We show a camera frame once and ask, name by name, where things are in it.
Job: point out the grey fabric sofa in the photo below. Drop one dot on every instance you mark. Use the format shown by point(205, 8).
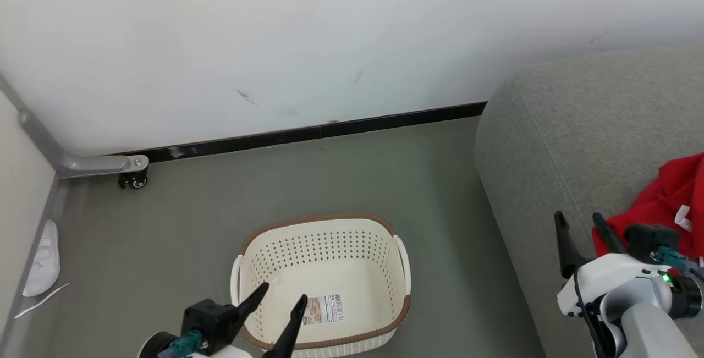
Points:
point(539, 171)

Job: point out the red and white garment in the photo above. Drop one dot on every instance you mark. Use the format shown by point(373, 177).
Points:
point(652, 212)

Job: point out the printed barcode label sticker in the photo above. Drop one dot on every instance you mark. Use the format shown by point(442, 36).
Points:
point(327, 308)

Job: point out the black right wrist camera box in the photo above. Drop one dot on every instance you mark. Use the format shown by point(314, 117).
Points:
point(649, 237)

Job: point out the grey metal frame leg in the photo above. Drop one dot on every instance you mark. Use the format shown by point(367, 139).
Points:
point(82, 164)

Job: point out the cream perforated laundry basket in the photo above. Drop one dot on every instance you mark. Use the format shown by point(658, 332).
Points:
point(357, 270)

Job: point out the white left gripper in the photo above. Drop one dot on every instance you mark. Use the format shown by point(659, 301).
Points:
point(225, 352)

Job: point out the white partition panel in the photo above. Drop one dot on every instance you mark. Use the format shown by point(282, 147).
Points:
point(22, 193)

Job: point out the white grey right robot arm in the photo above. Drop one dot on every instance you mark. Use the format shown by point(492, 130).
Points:
point(649, 330)

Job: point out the white sneaker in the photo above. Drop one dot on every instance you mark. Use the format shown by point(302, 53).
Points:
point(44, 264)

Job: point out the black skirting board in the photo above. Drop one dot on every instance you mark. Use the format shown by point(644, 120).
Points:
point(308, 133)

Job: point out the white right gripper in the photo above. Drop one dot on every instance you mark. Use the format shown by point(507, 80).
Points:
point(610, 278)

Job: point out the white lace strip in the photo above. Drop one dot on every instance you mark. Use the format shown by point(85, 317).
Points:
point(41, 301)

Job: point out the black caster wheel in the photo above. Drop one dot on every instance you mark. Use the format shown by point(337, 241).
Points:
point(135, 181)

